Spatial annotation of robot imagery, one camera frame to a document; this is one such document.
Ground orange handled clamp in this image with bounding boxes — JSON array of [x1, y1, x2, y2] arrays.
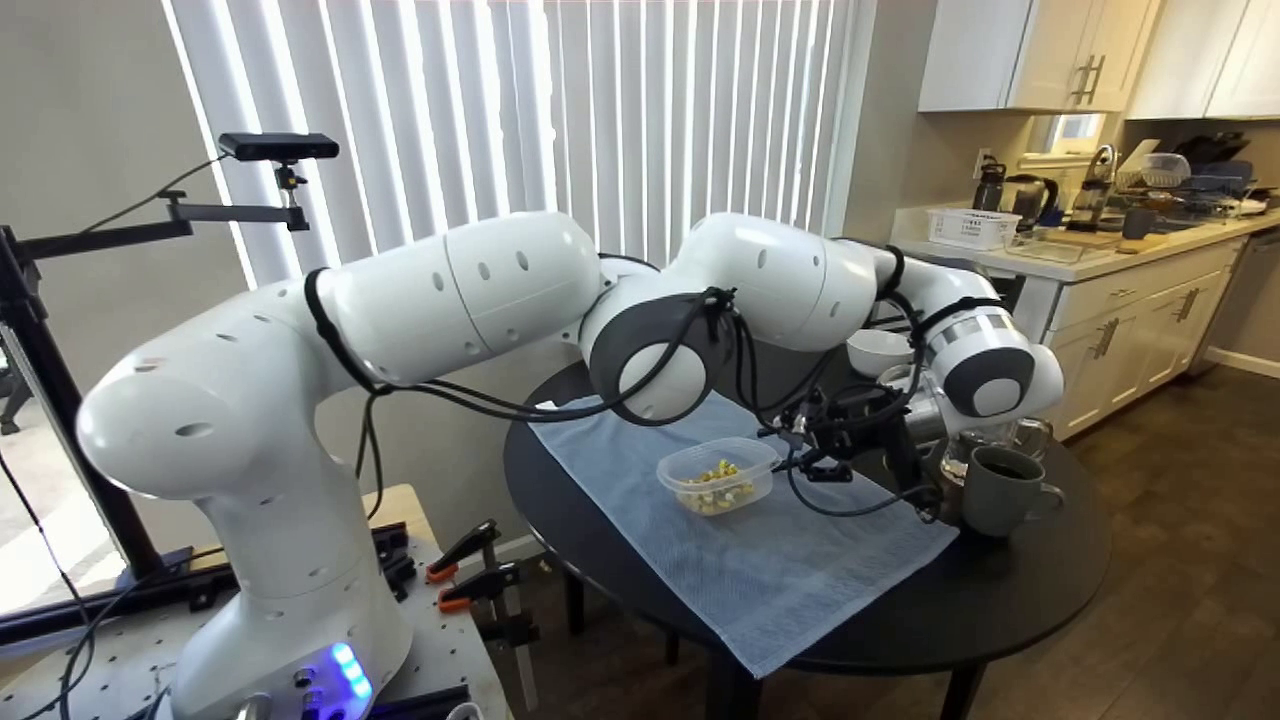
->
[[424, 521, 502, 584], [435, 562, 520, 615]]

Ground clear glass mug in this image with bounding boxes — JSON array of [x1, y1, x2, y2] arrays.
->
[[981, 417, 1051, 458]]

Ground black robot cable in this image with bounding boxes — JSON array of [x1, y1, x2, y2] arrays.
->
[[302, 263, 938, 523]]

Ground yellow candies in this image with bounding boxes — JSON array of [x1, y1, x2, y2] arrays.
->
[[681, 458, 755, 516]]

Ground blue towel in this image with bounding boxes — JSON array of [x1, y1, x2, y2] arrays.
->
[[533, 390, 958, 679]]

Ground round black table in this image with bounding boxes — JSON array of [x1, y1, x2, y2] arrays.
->
[[504, 424, 1109, 720]]

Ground black camera on stand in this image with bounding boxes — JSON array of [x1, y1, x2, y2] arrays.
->
[[215, 132, 340, 193]]

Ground white window blinds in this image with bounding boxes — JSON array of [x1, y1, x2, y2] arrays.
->
[[161, 0, 875, 283]]

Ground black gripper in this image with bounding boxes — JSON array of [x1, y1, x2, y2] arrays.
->
[[783, 396, 932, 497]]

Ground white kitchen cabinets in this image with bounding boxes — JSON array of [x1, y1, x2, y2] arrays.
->
[[922, 0, 1280, 121]]

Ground clear plastic lunchbox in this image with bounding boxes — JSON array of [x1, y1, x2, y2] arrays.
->
[[658, 435, 780, 516]]

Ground white lower kitchen cabinet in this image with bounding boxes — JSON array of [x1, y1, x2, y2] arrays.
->
[[1044, 221, 1272, 439]]

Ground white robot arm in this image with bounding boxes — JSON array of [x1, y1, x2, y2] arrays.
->
[[78, 212, 1063, 720]]

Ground grey mug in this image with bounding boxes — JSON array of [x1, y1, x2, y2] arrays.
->
[[960, 446, 1063, 538]]

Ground black metal frame stand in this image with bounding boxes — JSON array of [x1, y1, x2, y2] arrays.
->
[[0, 193, 303, 644]]

